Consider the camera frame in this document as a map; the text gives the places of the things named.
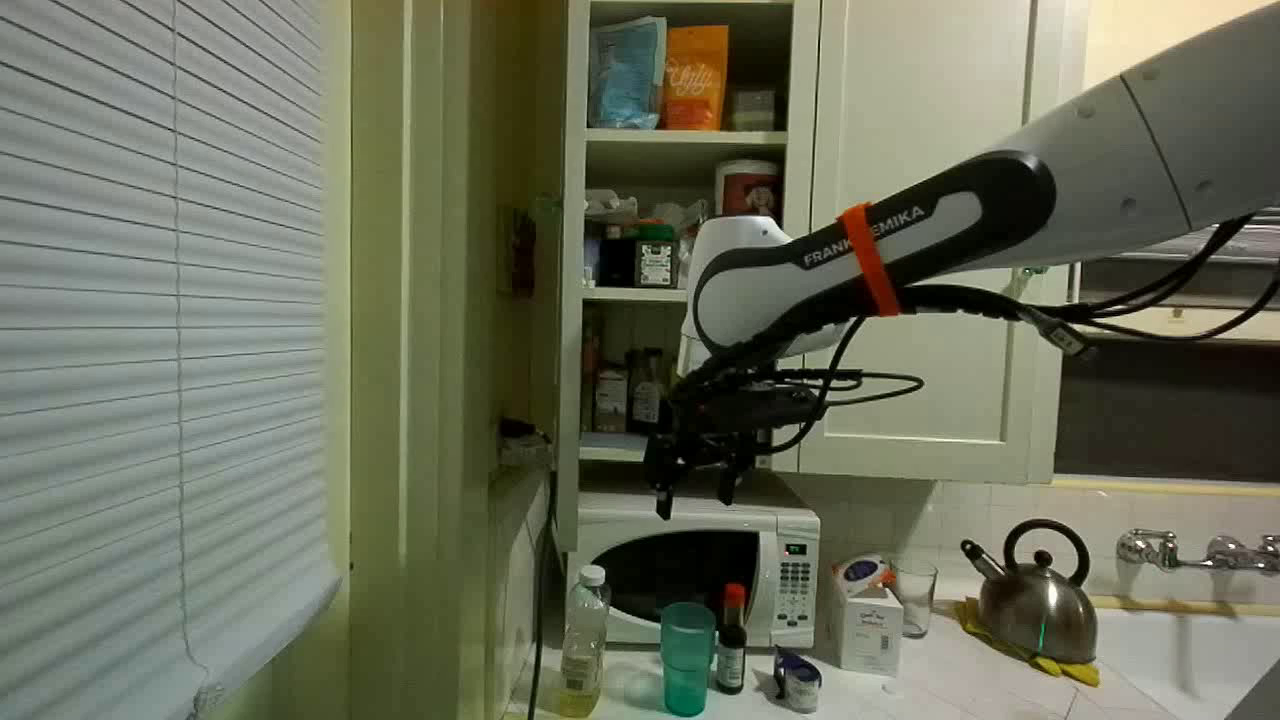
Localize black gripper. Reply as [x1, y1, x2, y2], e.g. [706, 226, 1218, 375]
[646, 350, 810, 524]

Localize teal plastic cup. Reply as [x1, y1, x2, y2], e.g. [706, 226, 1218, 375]
[657, 596, 720, 720]

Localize open cabinet door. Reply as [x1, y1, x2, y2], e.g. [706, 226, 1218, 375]
[468, 0, 570, 484]

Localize closed white cabinet door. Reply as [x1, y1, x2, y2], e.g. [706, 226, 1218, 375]
[798, 0, 1094, 486]

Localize white microwave oven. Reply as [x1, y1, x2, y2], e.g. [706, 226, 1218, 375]
[573, 486, 823, 657]

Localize dark glass bottle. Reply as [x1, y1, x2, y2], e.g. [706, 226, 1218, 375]
[624, 342, 671, 434]

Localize clear bottle with white label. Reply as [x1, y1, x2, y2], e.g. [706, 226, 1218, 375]
[589, 347, 632, 434]

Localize dark red-capped sauce bottle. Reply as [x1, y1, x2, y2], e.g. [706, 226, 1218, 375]
[714, 580, 751, 700]

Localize small blue-lidded can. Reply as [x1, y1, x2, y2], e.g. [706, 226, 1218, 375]
[769, 649, 829, 715]

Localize white carton with orange-blue lid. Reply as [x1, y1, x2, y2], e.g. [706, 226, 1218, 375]
[833, 553, 909, 680]

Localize jar with white label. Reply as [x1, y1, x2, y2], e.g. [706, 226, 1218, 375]
[632, 220, 685, 293]

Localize dark jar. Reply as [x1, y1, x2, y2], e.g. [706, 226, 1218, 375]
[593, 226, 639, 293]

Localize clear drinking glass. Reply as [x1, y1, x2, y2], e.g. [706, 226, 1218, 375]
[893, 567, 946, 642]

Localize white plastic bag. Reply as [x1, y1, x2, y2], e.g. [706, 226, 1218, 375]
[586, 184, 647, 236]

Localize red and white canister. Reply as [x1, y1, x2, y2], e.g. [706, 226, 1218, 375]
[714, 157, 787, 223]

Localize small grey box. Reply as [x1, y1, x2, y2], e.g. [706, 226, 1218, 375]
[730, 83, 781, 136]

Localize orange food box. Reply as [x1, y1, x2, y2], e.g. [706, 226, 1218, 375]
[662, 21, 735, 132]

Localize yellow cloth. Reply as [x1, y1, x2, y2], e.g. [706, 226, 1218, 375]
[947, 596, 1107, 691]

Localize blue food box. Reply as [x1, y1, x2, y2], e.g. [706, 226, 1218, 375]
[589, 13, 671, 132]

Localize white sink basin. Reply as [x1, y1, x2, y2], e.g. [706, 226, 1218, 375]
[1094, 596, 1280, 720]

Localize large white window blind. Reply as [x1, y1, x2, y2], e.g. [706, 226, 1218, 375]
[0, 0, 345, 720]

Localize black power cord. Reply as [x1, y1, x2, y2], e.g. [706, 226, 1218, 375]
[526, 470, 560, 720]

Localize orange strap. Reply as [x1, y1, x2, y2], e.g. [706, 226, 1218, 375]
[836, 200, 909, 318]

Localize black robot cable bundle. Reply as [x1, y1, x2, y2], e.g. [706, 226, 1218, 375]
[760, 209, 1280, 459]

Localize open white wall cabinet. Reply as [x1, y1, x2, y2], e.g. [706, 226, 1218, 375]
[555, 0, 823, 470]

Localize steel kettle with black handle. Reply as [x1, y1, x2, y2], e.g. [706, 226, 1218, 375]
[957, 517, 1103, 668]

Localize chrome wall faucet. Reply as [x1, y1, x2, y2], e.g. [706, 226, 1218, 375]
[1113, 524, 1280, 580]

